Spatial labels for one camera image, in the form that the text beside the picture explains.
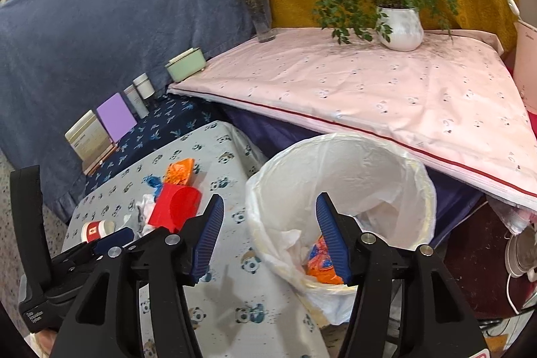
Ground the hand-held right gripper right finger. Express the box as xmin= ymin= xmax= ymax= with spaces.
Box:
xmin=315 ymin=192 xmax=483 ymax=358

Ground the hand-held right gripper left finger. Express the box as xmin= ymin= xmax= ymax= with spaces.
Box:
xmin=59 ymin=194 xmax=225 ymax=358

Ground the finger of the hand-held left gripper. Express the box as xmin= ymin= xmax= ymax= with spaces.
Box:
xmin=9 ymin=165 xmax=53 ymax=292
xmin=50 ymin=226 xmax=139 ymax=279

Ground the red paper cup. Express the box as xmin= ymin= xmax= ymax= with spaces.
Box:
xmin=81 ymin=220 xmax=116 ymax=245

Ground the orange snack wrapper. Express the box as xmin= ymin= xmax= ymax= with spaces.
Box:
xmin=163 ymin=158 xmax=197 ymax=187
xmin=306 ymin=234 xmax=349 ymax=285

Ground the bin with white plastic liner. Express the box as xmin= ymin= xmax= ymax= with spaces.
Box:
xmin=245 ymin=133 xmax=437 ymax=325

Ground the person's left hand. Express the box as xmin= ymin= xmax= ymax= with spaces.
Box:
xmin=27 ymin=333 xmax=57 ymax=358

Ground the crumpled white tissue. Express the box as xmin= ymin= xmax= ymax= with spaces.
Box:
xmin=136 ymin=194 xmax=159 ymax=237

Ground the blue wrapper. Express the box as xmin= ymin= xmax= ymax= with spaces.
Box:
xmin=145 ymin=174 xmax=166 ymax=201

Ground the panda print tablecloth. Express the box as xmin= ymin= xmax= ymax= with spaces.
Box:
xmin=61 ymin=121 xmax=332 ymax=358

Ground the wooden stand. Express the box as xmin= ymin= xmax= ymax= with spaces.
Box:
xmin=82 ymin=142 xmax=119 ymax=176

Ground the beige booklet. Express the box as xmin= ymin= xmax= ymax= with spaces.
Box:
xmin=65 ymin=110 xmax=112 ymax=162

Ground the purple card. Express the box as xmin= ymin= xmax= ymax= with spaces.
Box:
xmin=96 ymin=95 xmax=138 ymax=143

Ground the navy printed cloth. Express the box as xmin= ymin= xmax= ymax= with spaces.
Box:
xmin=84 ymin=94 xmax=214 ymax=195

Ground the dark purple cloth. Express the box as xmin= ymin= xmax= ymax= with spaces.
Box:
xmin=220 ymin=104 xmax=483 ymax=250

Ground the dark red board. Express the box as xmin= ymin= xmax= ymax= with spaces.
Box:
xmin=432 ymin=205 xmax=537 ymax=319

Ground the slim white tube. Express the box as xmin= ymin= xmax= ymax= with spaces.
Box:
xmin=123 ymin=85 xmax=148 ymax=119

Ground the pink printed cloth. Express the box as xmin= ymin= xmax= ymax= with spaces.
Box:
xmin=168 ymin=27 xmax=537 ymax=212

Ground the white bottle with grey cap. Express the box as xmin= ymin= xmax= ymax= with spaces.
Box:
xmin=133 ymin=73 xmax=154 ymax=99

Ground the green tissue box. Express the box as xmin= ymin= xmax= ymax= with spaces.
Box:
xmin=165 ymin=47 xmax=207 ymax=83

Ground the blue-grey cloth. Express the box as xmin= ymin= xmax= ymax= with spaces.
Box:
xmin=0 ymin=0 xmax=269 ymax=212

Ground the glass vase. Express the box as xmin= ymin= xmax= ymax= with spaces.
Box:
xmin=250 ymin=0 xmax=276 ymax=43

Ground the white plant pot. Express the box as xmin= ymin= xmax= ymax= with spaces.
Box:
xmin=376 ymin=6 xmax=424 ymax=51

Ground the white appliance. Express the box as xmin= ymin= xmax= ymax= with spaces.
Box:
xmin=514 ymin=18 xmax=537 ymax=119

